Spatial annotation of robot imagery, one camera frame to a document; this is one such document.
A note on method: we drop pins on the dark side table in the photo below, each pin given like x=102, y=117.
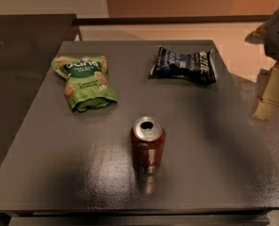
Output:
x=28, y=43

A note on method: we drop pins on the red soda can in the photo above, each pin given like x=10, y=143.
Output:
x=147, y=137

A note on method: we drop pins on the green rice chip bag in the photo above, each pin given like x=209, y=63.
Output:
x=87, y=86

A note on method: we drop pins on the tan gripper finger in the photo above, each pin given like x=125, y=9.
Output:
x=266, y=104
x=258, y=36

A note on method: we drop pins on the blue chip bag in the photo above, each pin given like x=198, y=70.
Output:
x=198, y=67

